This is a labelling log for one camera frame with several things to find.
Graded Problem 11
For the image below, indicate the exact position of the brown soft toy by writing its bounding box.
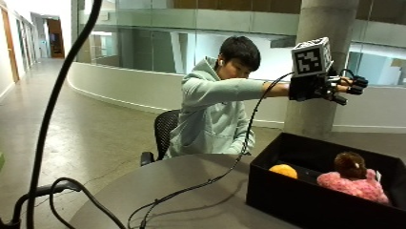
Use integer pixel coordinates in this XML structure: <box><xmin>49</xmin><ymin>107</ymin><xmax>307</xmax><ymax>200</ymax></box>
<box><xmin>333</xmin><ymin>151</ymin><xmax>367</xmax><ymax>180</ymax></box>

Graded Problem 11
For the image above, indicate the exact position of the black mesh office chair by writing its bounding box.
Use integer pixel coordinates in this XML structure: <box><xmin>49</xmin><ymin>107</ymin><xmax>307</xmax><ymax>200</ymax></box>
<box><xmin>140</xmin><ymin>109</ymin><xmax>181</xmax><ymax>167</ymax></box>

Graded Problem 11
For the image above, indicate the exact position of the glass balustrade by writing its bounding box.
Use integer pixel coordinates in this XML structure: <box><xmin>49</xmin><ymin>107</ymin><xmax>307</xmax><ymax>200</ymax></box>
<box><xmin>69</xmin><ymin>0</ymin><xmax>406</xmax><ymax>88</ymax></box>

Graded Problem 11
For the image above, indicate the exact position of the orange fruit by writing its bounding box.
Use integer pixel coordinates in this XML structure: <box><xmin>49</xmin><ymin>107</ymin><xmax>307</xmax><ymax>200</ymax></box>
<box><xmin>268</xmin><ymin>163</ymin><xmax>300</xmax><ymax>179</ymax></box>

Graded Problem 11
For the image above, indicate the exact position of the pink soft toy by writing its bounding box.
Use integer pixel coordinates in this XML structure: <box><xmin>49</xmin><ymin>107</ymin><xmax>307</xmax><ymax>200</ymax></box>
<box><xmin>315</xmin><ymin>168</ymin><xmax>391</xmax><ymax>205</ymax></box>

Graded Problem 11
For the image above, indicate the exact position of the black open box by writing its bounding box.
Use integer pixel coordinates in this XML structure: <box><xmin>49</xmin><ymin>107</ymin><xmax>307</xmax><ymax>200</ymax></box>
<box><xmin>245</xmin><ymin>132</ymin><xmax>406</xmax><ymax>229</ymax></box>

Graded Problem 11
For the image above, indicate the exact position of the thick black cable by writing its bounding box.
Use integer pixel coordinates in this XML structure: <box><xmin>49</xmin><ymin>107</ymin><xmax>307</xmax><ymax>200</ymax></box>
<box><xmin>25</xmin><ymin>0</ymin><xmax>104</xmax><ymax>229</ymax></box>

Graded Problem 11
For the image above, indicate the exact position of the black looped cable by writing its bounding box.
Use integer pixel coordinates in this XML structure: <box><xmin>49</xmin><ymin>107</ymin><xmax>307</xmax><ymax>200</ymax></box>
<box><xmin>0</xmin><ymin>177</ymin><xmax>128</xmax><ymax>229</ymax></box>

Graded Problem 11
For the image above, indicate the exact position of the white marker cube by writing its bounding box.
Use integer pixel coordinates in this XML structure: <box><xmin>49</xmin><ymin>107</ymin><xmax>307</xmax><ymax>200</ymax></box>
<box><xmin>290</xmin><ymin>36</ymin><xmax>335</xmax><ymax>78</ymax></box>

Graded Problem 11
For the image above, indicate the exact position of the grey concrete pillar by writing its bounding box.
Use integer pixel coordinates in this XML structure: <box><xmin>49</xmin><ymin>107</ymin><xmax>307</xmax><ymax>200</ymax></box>
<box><xmin>284</xmin><ymin>0</ymin><xmax>361</xmax><ymax>140</ymax></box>

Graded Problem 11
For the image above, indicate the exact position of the black glove cable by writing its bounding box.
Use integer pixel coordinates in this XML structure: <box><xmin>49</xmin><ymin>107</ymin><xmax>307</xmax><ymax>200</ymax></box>
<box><xmin>126</xmin><ymin>72</ymin><xmax>296</xmax><ymax>229</ymax></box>

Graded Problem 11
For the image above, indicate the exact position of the brown wooden door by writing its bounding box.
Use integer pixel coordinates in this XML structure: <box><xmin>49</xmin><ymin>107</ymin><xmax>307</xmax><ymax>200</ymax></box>
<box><xmin>0</xmin><ymin>7</ymin><xmax>21</xmax><ymax>84</ymax></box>

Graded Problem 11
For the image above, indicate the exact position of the the person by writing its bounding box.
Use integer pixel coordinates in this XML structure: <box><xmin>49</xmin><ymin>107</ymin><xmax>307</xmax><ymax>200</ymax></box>
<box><xmin>165</xmin><ymin>35</ymin><xmax>292</xmax><ymax>159</ymax></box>

